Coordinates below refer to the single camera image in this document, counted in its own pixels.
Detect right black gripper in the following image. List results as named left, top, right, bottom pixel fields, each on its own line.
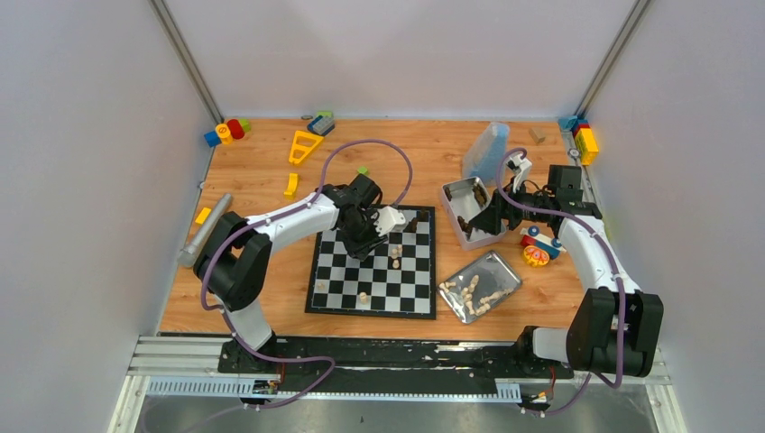
left=468, top=176, right=553, bottom=235

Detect white metal box dark pieces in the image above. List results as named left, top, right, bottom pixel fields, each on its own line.
left=440, top=177, right=507, bottom=251

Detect black white chessboard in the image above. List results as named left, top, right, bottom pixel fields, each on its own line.
left=305, top=206, right=437, bottom=320

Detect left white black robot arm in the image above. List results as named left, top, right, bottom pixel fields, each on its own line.
left=192, top=175, right=405, bottom=373

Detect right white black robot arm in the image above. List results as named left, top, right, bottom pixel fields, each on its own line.
left=470, top=161, right=664, bottom=387

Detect red white blue toy car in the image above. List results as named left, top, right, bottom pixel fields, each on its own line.
left=521, top=226, right=567, bottom=260

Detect yellow red round toy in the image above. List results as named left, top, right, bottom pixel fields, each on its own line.
left=522, top=245, right=550, bottom=268

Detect clear plastic container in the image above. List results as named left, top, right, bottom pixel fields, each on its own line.
left=461, top=122, right=511, bottom=185

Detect silver metal tray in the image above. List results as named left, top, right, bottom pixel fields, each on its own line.
left=438, top=250, right=522, bottom=325

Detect yellow curved toy piece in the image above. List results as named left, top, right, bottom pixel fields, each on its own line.
left=283, top=173, right=300, bottom=199

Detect small wooden block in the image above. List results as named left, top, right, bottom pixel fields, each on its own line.
left=529, top=127, right=547, bottom=144

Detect yellow triangular toy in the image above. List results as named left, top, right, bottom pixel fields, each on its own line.
left=288, top=131, right=325, bottom=167

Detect blue grey toy block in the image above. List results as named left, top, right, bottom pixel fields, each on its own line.
left=307, top=111, right=336, bottom=136

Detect yellow lego brick stack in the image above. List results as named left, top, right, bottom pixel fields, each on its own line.
left=574, top=127, right=599, bottom=166

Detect small yellow block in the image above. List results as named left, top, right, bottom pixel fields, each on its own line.
left=195, top=207, right=212, bottom=225

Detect red cylinder block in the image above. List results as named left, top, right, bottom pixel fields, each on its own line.
left=226, top=118, right=245, bottom=140

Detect yellow cylinder block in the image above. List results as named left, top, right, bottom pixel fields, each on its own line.
left=215, top=123, right=234, bottom=144

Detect blue cube block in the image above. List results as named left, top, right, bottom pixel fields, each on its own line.
left=204, top=131, right=221, bottom=148

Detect grey cylinder marker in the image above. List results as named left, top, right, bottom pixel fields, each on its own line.
left=177, top=193, right=234, bottom=268

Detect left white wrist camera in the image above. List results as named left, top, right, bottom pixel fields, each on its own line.
left=373, top=206, right=408, bottom=236

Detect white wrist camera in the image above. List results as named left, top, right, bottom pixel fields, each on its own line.
left=507, top=149, right=532, bottom=193
left=373, top=206, right=408, bottom=236

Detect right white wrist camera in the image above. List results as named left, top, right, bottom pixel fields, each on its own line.
left=507, top=149, right=532, bottom=193

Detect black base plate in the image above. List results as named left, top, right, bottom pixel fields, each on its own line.
left=217, top=336, right=574, bottom=394

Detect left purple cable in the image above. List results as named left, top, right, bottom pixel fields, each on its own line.
left=199, top=139, right=415, bottom=419

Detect purple cable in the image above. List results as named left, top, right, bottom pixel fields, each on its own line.
left=199, top=139, right=415, bottom=419
left=494, top=148, right=628, bottom=418

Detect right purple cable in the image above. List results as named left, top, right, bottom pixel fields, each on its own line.
left=494, top=148, right=628, bottom=418

